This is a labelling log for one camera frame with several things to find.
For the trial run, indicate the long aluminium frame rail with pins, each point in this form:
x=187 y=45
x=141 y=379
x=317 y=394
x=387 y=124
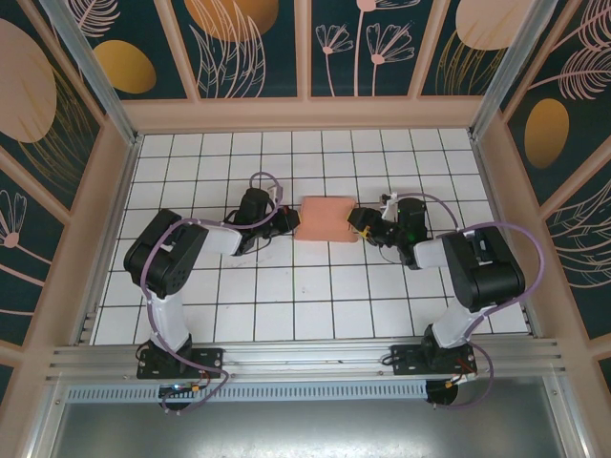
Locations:
x=305 y=355

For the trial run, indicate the aluminium side rail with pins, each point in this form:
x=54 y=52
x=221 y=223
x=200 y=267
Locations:
x=531 y=322
x=89 y=326

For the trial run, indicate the dark floral wall panel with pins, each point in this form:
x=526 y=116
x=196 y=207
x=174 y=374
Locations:
x=587 y=262
x=286 y=57
x=448 y=71
x=28 y=71
x=573 y=95
x=343 y=71
x=157 y=28
x=24 y=262

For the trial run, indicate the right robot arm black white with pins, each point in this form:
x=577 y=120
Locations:
x=482 y=267

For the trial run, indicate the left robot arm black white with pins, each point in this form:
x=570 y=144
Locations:
x=162 y=253

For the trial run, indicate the salmon pink cloth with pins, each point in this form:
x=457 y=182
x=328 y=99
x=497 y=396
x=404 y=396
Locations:
x=324 y=219

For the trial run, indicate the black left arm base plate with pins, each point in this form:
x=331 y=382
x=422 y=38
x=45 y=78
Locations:
x=210 y=362

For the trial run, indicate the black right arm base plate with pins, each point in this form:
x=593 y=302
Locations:
x=406 y=362

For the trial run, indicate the grey metal sheet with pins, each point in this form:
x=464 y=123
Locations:
x=305 y=434

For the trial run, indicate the aluminium corner post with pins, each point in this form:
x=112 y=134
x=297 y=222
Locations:
x=90 y=71
x=515 y=57

